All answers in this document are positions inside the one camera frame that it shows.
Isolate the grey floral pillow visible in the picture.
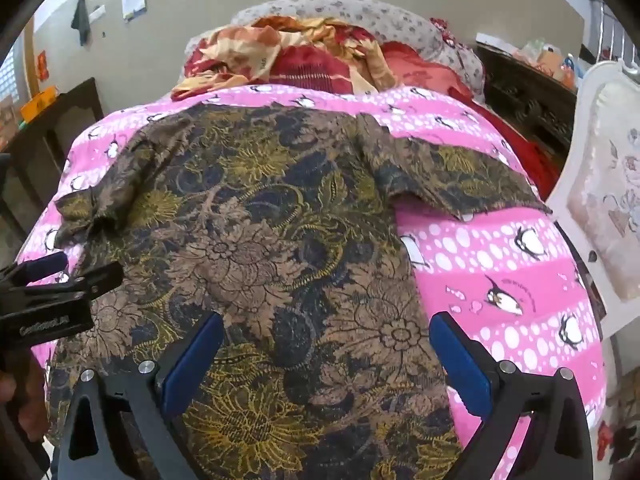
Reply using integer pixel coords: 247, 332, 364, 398
186, 0, 486, 103

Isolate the pile of clutter on cabinet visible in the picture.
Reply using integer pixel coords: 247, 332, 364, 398
510, 37, 587, 86

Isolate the dark hanging cloth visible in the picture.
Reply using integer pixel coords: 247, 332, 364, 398
71, 0, 92, 47

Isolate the window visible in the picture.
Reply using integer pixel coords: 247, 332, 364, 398
0, 42, 27, 108

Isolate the dark carved wooden cabinet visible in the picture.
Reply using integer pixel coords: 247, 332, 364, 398
475, 42, 576, 161

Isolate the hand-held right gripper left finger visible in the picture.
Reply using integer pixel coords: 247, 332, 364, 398
52, 312, 226, 480

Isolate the orange box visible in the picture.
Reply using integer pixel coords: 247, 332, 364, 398
20, 86, 60, 123

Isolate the red bed cloth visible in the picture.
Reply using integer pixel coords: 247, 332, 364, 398
450, 87, 561, 201

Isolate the red pillow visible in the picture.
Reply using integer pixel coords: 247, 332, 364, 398
382, 42, 463, 96

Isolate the flat white box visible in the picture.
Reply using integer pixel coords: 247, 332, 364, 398
475, 32, 517, 47

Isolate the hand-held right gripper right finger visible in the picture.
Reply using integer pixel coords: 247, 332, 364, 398
430, 311, 593, 480

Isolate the pink penguin print blanket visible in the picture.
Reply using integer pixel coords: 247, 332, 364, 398
15, 85, 608, 480

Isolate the person's left hand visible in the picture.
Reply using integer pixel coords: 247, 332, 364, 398
0, 355, 51, 443

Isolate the brown batik floral shirt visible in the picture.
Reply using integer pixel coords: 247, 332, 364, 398
44, 102, 551, 480

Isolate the metal rack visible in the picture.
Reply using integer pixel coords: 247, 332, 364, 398
585, 0, 640, 68

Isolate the red and gold floral blanket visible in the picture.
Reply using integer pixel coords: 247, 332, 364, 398
171, 15, 396, 101

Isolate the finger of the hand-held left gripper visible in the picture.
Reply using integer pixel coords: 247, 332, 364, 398
30, 261, 125, 311
2, 251, 69, 286

